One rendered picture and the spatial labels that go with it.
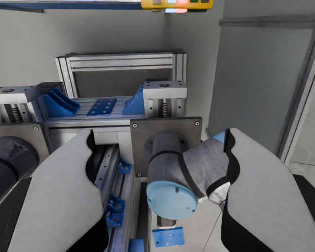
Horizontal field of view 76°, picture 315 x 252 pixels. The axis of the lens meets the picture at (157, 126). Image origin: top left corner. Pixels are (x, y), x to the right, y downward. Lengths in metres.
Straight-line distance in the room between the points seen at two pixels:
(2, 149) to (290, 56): 0.95
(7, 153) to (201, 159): 0.55
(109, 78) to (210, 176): 1.14
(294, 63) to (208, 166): 0.51
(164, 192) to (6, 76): 1.73
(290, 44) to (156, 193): 0.67
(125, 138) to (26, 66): 1.29
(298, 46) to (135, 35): 1.09
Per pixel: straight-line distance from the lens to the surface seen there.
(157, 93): 0.63
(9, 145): 0.75
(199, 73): 1.67
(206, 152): 0.46
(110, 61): 1.41
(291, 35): 0.87
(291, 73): 0.84
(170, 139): 0.60
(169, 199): 0.48
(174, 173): 0.48
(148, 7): 0.52
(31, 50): 1.84
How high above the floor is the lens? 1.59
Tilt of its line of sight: 63 degrees down
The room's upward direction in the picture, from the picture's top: 178 degrees clockwise
